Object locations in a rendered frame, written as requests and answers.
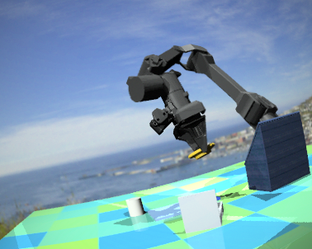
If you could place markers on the yellow round plate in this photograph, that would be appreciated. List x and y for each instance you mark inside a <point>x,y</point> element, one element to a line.
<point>199,154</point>

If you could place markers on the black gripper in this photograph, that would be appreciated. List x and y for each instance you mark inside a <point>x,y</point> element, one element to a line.
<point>190,125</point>

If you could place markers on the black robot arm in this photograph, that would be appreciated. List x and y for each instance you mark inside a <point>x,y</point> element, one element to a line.
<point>152,83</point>

